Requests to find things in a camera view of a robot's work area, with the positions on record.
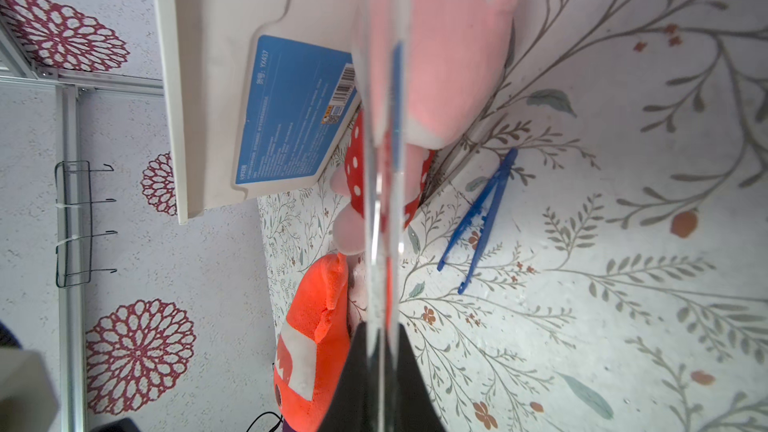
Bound blue plastic tweezers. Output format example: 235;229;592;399
437;148;518;295

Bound clear glass stirring rod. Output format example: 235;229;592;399
355;0;409;431

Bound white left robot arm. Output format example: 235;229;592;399
1;325;91;431

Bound white plastic storage bin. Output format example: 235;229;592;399
154;0;360;222

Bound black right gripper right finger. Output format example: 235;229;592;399
389;325;445;432

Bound pink plush pig toy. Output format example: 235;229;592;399
331;0;519;255

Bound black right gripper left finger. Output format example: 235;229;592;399
318;322;373;432

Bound orange plush fish toy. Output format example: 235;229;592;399
273;254;350;431

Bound black wire wall rack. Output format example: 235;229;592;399
54;160;117;289

